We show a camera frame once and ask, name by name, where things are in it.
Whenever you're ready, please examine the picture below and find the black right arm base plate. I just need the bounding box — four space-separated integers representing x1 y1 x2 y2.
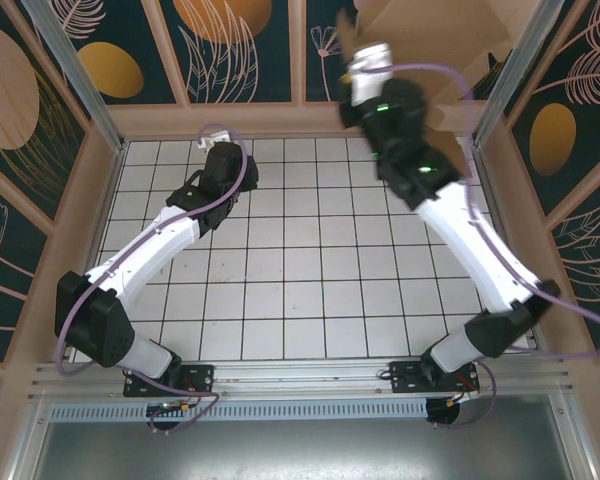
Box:
388 359 481 396

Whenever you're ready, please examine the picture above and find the grey metal sheet panel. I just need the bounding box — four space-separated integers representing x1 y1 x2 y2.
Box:
9 394 589 480

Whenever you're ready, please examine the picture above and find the grey slotted cable duct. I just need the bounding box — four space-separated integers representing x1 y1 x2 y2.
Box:
49 398 429 422

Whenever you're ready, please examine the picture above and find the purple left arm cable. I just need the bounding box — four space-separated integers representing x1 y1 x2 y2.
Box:
53 123 249 434

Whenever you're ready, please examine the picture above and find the orange white wire connector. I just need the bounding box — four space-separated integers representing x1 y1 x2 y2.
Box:
447 387 481 407

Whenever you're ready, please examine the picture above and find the brown cardboard paper box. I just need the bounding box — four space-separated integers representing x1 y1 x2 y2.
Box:
333 0 515 179

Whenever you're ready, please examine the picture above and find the thin aluminium side rail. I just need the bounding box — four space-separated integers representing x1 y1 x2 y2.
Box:
471 142 549 355

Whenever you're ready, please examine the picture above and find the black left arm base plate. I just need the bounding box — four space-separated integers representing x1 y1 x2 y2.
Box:
123 363 216 399

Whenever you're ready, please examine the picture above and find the small green circuit board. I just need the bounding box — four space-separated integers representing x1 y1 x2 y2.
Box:
147 399 194 419

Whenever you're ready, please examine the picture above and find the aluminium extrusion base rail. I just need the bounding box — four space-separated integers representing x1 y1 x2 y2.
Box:
27 355 576 401

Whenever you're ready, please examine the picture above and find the aluminium frame post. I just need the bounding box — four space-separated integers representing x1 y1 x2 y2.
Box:
22 0 129 154
472 0 566 149

